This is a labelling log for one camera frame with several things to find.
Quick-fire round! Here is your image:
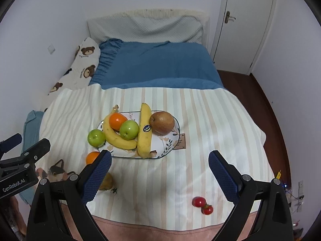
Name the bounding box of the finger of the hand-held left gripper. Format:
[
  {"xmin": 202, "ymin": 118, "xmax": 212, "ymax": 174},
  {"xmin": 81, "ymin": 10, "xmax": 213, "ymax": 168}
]
[
  {"xmin": 15, "ymin": 138, "xmax": 51, "ymax": 171},
  {"xmin": 0, "ymin": 133, "xmax": 22, "ymax": 160}
]

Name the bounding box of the small brown pear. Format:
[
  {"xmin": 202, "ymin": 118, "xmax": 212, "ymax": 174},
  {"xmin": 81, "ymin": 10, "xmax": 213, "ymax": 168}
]
[{"xmin": 98, "ymin": 172, "xmax": 118, "ymax": 194}]

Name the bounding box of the bear print pillow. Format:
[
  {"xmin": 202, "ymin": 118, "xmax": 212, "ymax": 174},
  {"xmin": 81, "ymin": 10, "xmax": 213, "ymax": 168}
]
[{"xmin": 41, "ymin": 37, "xmax": 101, "ymax": 112}]

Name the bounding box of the oval floral plate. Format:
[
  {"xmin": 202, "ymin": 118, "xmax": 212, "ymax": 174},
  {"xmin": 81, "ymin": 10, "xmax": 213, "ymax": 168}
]
[{"xmin": 97, "ymin": 111, "xmax": 180, "ymax": 159}]

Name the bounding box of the teal folded blanket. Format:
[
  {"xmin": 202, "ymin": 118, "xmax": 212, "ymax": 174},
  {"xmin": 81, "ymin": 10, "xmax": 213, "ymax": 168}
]
[{"xmin": 23, "ymin": 110, "xmax": 45, "ymax": 205}]

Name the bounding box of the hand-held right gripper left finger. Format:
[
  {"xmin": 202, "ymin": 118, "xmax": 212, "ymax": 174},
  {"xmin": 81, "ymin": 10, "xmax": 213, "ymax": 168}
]
[{"xmin": 26, "ymin": 149, "xmax": 112, "ymax": 241}]

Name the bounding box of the curved yellow banana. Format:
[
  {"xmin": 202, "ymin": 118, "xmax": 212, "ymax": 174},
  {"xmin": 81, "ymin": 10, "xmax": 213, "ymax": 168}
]
[{"xmin": 102, "ymin": 105, "xmax": 138, "ymax": 150}]

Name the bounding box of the large brown pear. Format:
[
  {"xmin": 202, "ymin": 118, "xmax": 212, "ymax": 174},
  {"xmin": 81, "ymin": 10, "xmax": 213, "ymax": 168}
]
[{"xmin": 149, "ymin": 111, "xmax": 175, "ymax": 135}]

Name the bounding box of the striped cat print duvet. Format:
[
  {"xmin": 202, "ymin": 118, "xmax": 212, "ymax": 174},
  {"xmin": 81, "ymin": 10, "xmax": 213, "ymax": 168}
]
[{"xmin": 38, "ymin": 87, "xmax": 275, "ymax": 241}]

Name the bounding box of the blue blanket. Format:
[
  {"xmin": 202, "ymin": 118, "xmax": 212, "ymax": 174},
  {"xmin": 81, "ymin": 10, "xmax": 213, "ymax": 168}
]
[{"xmin": 89, "ymin": 38, "xmax": 224, "ymax": 90}]

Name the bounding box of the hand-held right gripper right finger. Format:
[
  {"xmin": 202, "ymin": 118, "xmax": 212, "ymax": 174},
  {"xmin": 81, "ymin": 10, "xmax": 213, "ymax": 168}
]
[{"xmin": 209, "ymin": 150, "xmax": 294, "ymax": 241}]

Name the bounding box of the green apple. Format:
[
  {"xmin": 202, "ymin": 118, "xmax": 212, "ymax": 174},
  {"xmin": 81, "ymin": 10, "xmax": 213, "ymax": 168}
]
[
  {"xmin": 87, "ymin": 129, "xmax": 106, "ymax": 148},
  {"xmin": 119, "ymin": 120, "xmax": 139, "ymax": 140}
]

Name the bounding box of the orange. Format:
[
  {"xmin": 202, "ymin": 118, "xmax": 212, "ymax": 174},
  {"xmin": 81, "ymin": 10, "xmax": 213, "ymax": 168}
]
[
  {"xmin": 86, "ymin": 151, "xmax": 101, "ymax": 165},
  {"xmin": 109, "ymin": 113, "xmax": 128, "ymax": 131}
]

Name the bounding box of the grey quilted pillow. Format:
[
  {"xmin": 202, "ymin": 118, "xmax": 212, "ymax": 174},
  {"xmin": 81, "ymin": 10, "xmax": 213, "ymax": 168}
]
[{"xmin": 86, "ymin": 15, "xmax": 205, "ymax": 44}]

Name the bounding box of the white door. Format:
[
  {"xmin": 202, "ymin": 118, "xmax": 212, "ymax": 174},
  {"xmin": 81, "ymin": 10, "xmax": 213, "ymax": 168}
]
[{"xmin": 210, "ymin": 0, "xmax": 279, "ymax": 76}]

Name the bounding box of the white power strip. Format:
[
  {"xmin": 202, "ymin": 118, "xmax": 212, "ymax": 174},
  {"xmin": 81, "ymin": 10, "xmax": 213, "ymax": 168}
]
[{"xmin": 298, "ymin": 180, "xmax": 305, "ymax": 206}]

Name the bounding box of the yellow banana with sticker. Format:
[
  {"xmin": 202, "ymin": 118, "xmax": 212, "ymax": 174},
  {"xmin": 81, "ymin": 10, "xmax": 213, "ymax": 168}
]
[{"xmin": 137, "ymin": 102, "xmax": 153, "ymax": 159}]

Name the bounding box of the cream fluffy throw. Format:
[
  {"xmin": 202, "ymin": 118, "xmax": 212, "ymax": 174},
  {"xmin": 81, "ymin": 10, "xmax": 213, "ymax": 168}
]
[{"xmin": 125, "ymin": 9, "xmax": 210, "ymax": 48}]

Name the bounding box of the person's left forearm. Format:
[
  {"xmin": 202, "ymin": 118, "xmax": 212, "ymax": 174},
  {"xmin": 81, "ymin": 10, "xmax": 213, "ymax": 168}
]
[{"xmin": 10, "ymin": 196, "xmax": 27, "ymax": 235}]

